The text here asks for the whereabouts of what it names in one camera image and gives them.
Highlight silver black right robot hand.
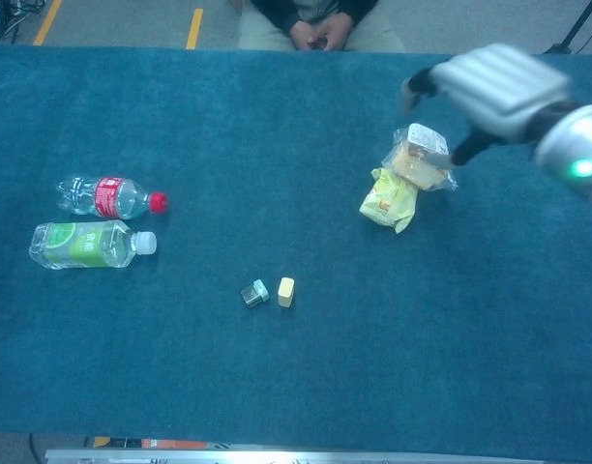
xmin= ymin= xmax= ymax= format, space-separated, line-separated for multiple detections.
xmin=400 ymin=42 xmax=580 ymax=170

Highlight sandwich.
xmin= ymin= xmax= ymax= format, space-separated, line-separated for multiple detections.
xmin=382 ymin=122 xmax=460 ymax=191

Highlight yellow snack bag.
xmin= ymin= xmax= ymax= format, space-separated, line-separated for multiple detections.
xmin=358 ymin=166 xmax=420 ymax=235

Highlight small yellow block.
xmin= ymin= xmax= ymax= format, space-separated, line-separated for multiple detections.
xmin=277 ymin=276 xmax=296 ymax=309

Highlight small teal white block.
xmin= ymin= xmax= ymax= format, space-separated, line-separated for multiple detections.
xmin=239 ymin=278 xmax=271 ymax=309

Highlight clear bottle red label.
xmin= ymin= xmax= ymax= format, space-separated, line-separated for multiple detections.
xmin=56 ymin=173 xmax=170 ymax=221

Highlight clear bottle green label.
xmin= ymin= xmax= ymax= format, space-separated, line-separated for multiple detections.
xmin=28 ymin=219 xmax=158 ymax=271

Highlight black tripod stand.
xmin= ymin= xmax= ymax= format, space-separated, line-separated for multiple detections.
xmin=542 ymin=0 xmax=592 ymax=54

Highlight person in beige trousers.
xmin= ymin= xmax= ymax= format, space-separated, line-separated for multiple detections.
xmin=237 ymin=0 xmax=406 ymax=53

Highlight yellow floor tape strip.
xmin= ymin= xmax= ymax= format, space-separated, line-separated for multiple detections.
xmin=186 ymin=8 xmax=204 ymax=50
xmin=33 ymin=0 xmax=64 ymax=46

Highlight teal table cloth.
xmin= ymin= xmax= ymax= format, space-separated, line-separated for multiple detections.
xmin=0 ymin=43 xmax=592 ymax=463

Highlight orange black floor object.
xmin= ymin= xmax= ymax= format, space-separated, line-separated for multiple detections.
xmin=85 ymin=436 xmax=210 ymax=450

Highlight aluminium rail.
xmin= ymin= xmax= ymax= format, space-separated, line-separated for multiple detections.
xmin=44 ymin=448 xmax=548 ymax=464

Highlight tangled cables on floor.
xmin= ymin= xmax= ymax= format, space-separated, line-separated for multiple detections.
xmin=0 ymin=0 xmax=45 ymax=43

